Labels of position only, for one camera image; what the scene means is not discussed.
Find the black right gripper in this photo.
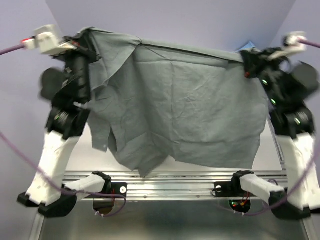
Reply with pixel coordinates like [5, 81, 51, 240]
[242, 46, 288, 105]

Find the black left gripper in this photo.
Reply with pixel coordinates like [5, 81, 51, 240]
[55, 28, 104, 99]

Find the grey long sleeve shirt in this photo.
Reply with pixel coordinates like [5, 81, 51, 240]
[82, 27, 268, 177]

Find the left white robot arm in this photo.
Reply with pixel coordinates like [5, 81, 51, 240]
[17, 32, 112, 218]

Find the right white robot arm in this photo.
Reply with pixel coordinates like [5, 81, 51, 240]
[230, 48, 320, 220]

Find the light blue crumpled shirt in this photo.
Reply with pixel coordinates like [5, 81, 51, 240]
[236, 41, 256, 52]

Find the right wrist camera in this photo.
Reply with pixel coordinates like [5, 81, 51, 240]
[268, 31, 307, 61]

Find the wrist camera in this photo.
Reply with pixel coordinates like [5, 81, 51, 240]
[21, 24, 62, 56]
[268, 31, 307, 61]

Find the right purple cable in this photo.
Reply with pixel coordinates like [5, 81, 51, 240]
[217, 39, 320, 216]

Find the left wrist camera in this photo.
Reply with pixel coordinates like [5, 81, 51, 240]
[21, 24, 62, 56]

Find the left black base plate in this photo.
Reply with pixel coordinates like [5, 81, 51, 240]
[86, 181, 128, 199]

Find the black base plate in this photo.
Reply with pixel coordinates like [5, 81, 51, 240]
[86, 181, 128, 199]
[211, 181, 248, 198]

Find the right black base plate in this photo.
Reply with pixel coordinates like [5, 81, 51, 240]
[211, 181, 248, 198]

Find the aluminium rail frame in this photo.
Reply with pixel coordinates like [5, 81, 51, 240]
[30, 128, 317, 240]

